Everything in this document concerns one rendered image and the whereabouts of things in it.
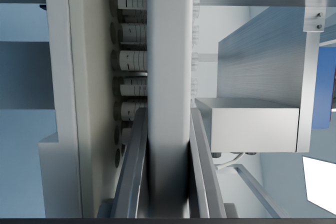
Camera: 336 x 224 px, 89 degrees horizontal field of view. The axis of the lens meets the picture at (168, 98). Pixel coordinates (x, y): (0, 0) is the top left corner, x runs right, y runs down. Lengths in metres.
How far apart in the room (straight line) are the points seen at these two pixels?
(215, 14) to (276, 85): 4.11
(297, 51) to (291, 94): 0.10
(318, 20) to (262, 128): 0.25
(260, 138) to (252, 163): 3.69
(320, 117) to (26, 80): 0.80
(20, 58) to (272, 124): 0.69
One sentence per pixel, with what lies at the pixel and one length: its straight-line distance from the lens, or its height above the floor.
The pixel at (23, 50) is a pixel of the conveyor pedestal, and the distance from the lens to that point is 0.66.
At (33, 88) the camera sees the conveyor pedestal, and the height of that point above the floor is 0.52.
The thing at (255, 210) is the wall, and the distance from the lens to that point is 4.39.
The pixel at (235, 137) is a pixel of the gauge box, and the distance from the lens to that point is 0.43.
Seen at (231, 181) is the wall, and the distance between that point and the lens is 4.05.
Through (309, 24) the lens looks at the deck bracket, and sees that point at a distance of 0.49.
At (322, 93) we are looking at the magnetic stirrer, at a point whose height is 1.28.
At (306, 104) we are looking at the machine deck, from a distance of 0.49.
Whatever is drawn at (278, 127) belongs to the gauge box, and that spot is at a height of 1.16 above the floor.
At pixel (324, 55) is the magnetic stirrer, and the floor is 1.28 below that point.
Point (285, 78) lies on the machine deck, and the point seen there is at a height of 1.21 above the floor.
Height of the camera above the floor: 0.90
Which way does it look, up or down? 1 degrees up
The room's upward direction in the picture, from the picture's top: 90 degrees clockwise
